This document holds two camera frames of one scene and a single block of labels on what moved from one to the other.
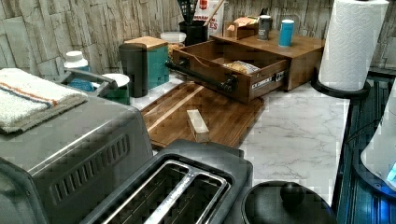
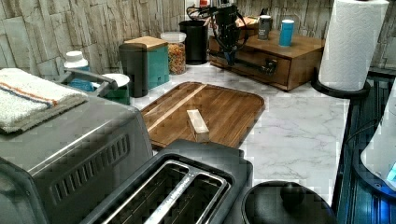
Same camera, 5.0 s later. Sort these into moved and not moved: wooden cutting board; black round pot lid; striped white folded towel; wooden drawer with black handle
Moved: wooden drawer with black handle
Not moved: wooden cutting board; black round pot lid; striped white folded towel
